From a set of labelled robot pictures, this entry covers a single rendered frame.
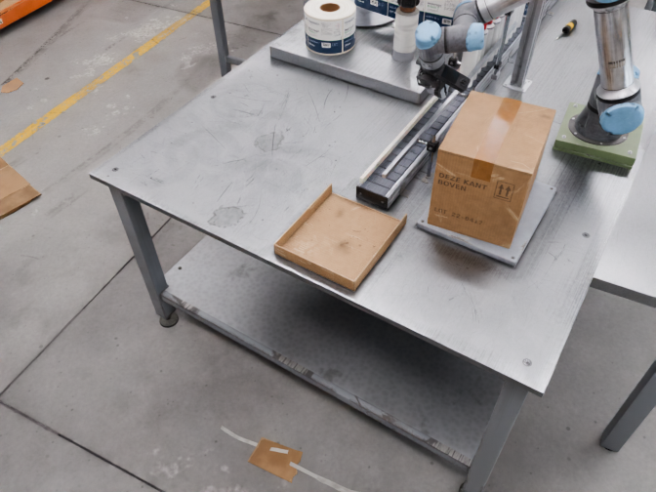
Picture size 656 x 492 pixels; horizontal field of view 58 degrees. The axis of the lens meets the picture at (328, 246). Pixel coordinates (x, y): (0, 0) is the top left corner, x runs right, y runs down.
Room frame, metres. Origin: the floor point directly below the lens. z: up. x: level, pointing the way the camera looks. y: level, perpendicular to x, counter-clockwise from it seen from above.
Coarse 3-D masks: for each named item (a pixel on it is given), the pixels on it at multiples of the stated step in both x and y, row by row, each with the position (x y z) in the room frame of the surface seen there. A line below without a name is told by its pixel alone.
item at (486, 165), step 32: (480, 96) 1.44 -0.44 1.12; (480, 128) 1.29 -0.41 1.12; (512, 128) 1.28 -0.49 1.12; (544, 128) 1.28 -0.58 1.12; (448, 160) 1.19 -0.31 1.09; (480, 160) 1.15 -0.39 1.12; (512, 160) 1.15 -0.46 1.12; (448, 192) 1.18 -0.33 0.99; (480, 192) 1.15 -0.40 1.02; (512, 192) 1.11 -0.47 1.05; (448, 224) 1.18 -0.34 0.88; (480, 224) 1.14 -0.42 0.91; (512, 224) 1.10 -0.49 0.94
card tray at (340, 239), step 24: (312, 216) 1.26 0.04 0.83; (336, 216) 1.26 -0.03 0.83; (360, 216) 1.26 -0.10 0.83; (384, 216) 1.25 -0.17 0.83; (288, 240) 1.16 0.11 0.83; (312, 240) 1.16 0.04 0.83; (336, 240) 1.16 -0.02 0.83; (360, 240) 1.16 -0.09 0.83; (384, 240) 1.16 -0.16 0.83; (312, 264) 1.05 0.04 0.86; (336, 264) 1.07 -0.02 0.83; (360, 264) 1.07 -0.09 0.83
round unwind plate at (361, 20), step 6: (372, 12) 2.45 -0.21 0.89; (360, 18) 2.40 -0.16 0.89; (366, 18) 2.40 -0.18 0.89; (372, 18) 2.39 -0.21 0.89; (378, 18) 2.39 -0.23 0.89; (384, 18) 2.39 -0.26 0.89; (390, 18) 2.39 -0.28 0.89; (360, 24) 2.34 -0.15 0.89; (366, 24) 2.33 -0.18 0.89; (372, 24) 2.33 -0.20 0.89; (378, 24) 2.33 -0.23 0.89
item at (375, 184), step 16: (480, 80) 1.91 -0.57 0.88; (448, 96) 1.81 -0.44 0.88; (432, 112) 1.71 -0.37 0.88; (448, 112) 1.71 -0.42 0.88; (416, 128) 1.62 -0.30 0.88; (432, 128) 1.62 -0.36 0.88; (400, 144) 1.54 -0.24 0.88; (416, 144) 1.53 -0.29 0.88; (384, 160) 1.46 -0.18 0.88; (400, 176) 1.38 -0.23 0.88; (384, 192) 1.31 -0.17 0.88
